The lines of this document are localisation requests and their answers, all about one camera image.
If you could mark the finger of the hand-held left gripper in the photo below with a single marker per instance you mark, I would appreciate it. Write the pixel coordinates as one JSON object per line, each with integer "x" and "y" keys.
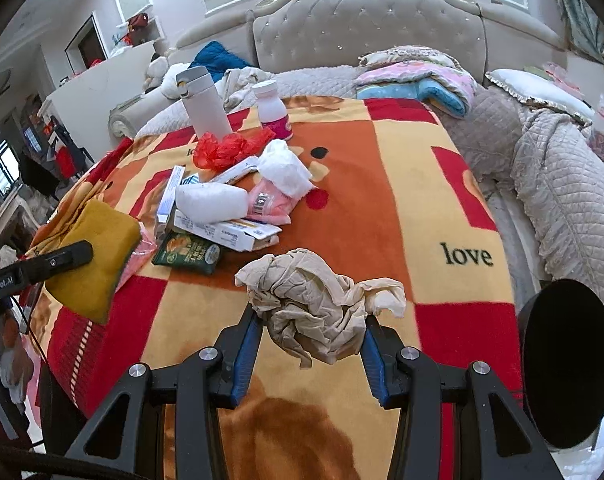
{"x": 64, "y": 259}

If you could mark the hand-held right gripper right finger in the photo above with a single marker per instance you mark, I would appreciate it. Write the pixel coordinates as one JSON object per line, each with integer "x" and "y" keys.
{"x": 373, "y": 367}

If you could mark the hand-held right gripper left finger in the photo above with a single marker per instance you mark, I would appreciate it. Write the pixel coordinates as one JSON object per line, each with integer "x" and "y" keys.
{"x": 246, "y": 360}

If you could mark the yellow sponge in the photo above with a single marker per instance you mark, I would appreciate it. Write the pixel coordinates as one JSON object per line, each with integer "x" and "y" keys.
{"x": 96, "y": 250}

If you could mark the beige cloth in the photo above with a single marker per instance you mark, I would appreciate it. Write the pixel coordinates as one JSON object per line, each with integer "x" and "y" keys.
{"x": 312, "y": 305}

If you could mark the white tissue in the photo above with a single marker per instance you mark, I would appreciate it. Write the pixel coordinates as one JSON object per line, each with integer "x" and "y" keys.
{"x": 284, "y": 167}

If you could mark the person's left hand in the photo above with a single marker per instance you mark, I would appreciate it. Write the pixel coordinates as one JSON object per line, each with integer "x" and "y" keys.
{"x": 16, "y": 370}

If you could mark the black garment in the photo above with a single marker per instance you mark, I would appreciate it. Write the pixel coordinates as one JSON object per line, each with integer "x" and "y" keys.
{"x": 39, "y": 175}

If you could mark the green snack packet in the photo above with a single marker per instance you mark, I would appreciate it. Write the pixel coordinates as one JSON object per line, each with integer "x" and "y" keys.
{"x": 186, "y": 253}

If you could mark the narrow white green box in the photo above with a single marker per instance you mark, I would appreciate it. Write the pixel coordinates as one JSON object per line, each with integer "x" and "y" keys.
{"x": 169, "y": 195}

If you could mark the white box with yellow stripe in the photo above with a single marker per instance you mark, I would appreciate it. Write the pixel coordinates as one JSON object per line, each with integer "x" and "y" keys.
{"x": 231, "y": 235}

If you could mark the cream carved furniture end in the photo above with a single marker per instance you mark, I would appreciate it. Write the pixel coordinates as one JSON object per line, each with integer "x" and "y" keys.
{"x": 124, "y": 117}

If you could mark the pink packet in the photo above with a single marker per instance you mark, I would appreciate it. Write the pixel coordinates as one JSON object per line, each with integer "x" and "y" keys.
{"x": 273, "y": 208}

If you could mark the white dresser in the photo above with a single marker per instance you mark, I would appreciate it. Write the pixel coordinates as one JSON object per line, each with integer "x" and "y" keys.
{"x": 106, "y": 85}

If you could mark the printed orange red blanket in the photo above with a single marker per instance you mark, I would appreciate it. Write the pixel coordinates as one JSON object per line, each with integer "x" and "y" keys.
{"x": 382, "y": 185}

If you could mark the white snack bar wrapper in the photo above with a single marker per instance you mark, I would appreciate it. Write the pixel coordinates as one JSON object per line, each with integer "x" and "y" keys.
{"x": 237, "y": 170}

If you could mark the red plastic bag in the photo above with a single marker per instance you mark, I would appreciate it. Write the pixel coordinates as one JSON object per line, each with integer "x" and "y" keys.
{"x": 226, "y": 152}

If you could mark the white thermos bottle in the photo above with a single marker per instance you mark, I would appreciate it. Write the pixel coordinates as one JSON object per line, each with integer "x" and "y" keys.
{"x": 206, "y": 110}

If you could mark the white plush toy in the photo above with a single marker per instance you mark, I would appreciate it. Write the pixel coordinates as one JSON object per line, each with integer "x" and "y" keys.
{"x": 164, "y": 77}

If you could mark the white garment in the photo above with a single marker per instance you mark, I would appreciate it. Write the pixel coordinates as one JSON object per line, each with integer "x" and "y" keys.
{"x": 244, "y": 87}

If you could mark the white pill bottle pink label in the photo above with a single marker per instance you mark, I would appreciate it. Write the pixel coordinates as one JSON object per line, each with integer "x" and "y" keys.
{"x": 273, "y": 110}

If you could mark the blue jacket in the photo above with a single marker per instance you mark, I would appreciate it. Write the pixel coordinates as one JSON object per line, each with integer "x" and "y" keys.
{"x": 221, "y": 57}

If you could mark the pink folded blanket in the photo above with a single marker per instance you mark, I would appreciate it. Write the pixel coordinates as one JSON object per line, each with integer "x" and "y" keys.
{"x": 422, "y": 77}

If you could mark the floral pillow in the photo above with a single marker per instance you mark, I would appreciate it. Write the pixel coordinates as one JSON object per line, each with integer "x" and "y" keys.
{"x": 412, "y": 56}

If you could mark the white satin pillow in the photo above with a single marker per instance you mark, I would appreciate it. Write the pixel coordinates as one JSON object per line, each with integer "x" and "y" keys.
{"x": 532, "y": 90}

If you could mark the beige tufted headboard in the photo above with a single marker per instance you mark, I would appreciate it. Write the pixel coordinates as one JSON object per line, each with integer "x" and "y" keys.
{"x": 367, "y": 25}

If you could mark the teal patterned curtain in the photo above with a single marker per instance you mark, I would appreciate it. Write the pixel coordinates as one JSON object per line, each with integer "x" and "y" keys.
{"x": 582, "y": 20}

